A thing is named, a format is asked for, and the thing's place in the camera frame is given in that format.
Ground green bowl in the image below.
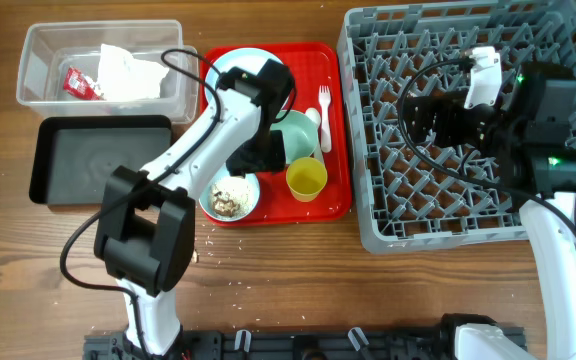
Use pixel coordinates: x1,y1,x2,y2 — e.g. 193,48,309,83
271,110,318,165

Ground yellow cup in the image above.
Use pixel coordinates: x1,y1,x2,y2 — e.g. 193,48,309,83
286,157,328,202

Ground rice and food scraps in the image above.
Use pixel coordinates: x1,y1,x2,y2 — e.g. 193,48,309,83
209,177,255,219

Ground light blue bowl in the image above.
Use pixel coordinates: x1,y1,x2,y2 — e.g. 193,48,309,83
199,165,261,222

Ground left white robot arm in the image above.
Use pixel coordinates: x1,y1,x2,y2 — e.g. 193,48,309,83
59,60,297,359

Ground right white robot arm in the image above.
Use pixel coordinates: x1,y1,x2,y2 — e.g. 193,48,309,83
395,58,576,359

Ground grey dishwasher rack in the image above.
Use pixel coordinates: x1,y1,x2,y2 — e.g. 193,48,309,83
337,1,576,254

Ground black food waste tray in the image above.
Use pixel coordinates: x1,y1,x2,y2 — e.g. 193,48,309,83
29,115,173,206

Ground clear plastic waste bin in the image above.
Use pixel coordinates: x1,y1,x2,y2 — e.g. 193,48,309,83
16,19,199,124

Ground white plastic spoon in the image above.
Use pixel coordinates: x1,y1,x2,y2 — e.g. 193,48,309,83
305,108,325,165

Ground red serving tray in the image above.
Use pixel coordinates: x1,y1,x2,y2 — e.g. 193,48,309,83
198,41,353,228

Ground pink plastic fork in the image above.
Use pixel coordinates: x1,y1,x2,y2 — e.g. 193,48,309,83
318,85,332,153

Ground light blue plate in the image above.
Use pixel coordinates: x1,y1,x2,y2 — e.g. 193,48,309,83
204,47,296,129

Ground crumpled white napkin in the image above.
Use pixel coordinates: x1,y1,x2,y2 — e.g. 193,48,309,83
96,44,169,102

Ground red sauce packet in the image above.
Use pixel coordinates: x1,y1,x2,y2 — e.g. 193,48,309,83
63,67,102,100

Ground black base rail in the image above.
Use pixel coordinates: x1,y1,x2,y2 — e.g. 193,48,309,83
82,327,527,360

